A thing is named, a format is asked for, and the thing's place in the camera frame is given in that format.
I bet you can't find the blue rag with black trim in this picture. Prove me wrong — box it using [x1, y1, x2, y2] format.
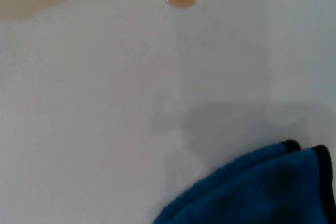
[151, 138, 336, 224]

